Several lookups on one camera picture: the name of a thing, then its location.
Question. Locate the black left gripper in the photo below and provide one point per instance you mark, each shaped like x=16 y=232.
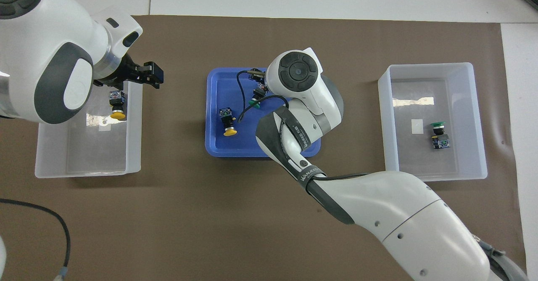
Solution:
x=124 y=75

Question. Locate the white paper label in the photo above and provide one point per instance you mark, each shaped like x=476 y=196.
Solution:
x=104 y=126
x=417 y=126

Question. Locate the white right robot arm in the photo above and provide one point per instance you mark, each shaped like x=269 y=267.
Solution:
x=399 y=213

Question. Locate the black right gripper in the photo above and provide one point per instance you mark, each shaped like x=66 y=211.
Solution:
x=256 y=75

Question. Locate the clear plastic box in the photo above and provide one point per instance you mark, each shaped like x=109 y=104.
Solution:
x=466 y=155
x=84 y=155

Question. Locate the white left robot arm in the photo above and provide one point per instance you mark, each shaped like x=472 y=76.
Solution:
x=46 y=49

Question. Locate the green push button switch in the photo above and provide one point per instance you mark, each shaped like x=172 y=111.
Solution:
x=440 y=136
x=253 y=102

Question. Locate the brown paper mat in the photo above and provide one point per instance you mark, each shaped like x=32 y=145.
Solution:
x=189 y=213

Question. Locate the yellow push button switch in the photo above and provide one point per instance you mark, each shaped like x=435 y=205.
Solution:
x=228 y=121
x=117 y=104

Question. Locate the blue plastic tray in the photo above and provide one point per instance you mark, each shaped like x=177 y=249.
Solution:
x=235 y=87

